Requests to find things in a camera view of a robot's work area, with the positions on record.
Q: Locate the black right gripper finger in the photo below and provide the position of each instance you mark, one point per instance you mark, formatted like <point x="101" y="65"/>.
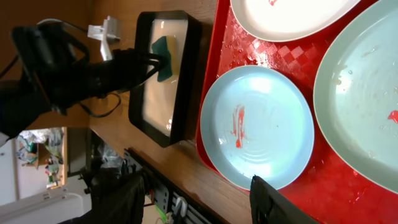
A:
<point x="268" y="206"/>

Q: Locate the white plate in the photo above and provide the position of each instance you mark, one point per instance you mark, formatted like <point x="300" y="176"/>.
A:
<point x="288" y="20"/>

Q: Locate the light blue plate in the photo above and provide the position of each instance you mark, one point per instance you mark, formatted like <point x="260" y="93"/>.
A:
<point x="255" y="122"/>

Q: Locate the cluttered background shelf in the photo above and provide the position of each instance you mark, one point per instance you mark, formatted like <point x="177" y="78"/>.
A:
<point x="45" y="148"/>

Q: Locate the red plastic tray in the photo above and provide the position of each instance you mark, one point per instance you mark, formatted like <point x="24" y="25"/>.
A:
<point x="329" y="190"/>

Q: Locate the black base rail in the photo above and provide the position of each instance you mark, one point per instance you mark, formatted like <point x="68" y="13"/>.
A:
<point x="174" y="205"/>

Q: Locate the black water tray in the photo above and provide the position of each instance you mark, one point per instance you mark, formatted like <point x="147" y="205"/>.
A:
<point x="159" y="106"/>

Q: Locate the green yellow sponge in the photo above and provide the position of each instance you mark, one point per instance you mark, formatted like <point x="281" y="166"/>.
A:
<point x="166" y="48"/>

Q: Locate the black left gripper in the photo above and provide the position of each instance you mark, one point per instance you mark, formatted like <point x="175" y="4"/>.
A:
<point x="57" y="68"/>

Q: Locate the pale green plate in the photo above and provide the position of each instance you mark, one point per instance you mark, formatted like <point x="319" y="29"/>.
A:
<point x="355" y="94"/>

